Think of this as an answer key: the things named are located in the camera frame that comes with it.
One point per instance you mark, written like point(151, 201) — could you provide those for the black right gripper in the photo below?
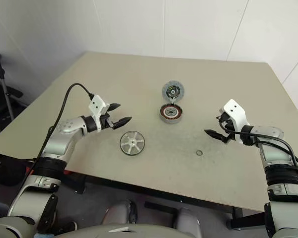
point(230, 135)

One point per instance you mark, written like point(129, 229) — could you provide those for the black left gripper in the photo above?
point(106, 121)

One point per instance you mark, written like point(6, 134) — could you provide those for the silver spoked rotor disc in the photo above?
point(132, 143)

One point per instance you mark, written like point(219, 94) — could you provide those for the motor stator with copper windings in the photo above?
point(171, 114)

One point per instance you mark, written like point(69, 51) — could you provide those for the grey motor end cap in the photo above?
point(173, 91)

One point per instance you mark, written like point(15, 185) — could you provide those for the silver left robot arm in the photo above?
point(57, 146)

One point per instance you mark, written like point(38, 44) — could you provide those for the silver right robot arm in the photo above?
point(275, 153)

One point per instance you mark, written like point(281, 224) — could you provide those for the black table leg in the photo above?
point(234, 218)

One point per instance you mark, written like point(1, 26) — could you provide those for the grey rounded robot leg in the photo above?
point(119, 213)
point(187, 220)

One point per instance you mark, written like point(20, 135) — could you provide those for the black table crossbar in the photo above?
point(161, 208)

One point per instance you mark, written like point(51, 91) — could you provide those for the red floor scrap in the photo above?
point(27, 171)

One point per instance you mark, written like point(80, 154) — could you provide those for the grey robot torso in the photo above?
point(114, 230)

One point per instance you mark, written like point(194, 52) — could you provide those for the black shoe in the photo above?
point(69, 226)

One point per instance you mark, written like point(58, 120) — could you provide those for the black bag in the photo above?
point(5, 168)

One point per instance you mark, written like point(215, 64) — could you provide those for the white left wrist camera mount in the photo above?
point(96, 104)

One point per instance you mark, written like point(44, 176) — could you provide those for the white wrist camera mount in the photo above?
point(234, 109)
point(96, 104)

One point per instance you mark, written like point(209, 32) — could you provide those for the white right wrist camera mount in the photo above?
point(234, 109)

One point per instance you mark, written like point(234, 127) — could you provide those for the black folding frame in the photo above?
point(13, 93)

